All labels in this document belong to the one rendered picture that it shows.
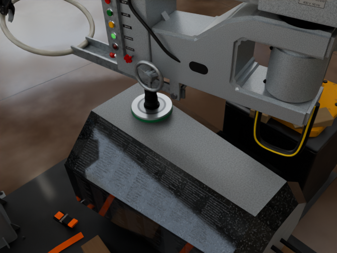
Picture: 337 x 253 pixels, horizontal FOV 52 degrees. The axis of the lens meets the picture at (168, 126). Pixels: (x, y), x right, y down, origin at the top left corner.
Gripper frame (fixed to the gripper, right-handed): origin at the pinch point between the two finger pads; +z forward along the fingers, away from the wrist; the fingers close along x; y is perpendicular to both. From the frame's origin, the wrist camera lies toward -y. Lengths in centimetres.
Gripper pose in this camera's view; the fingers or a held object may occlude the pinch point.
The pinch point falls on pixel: (5, 18)
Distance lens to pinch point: 214.9
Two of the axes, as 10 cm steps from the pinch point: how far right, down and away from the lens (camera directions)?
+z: -2.9, 5.3, 8.0
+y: -0.8, 8.1, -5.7
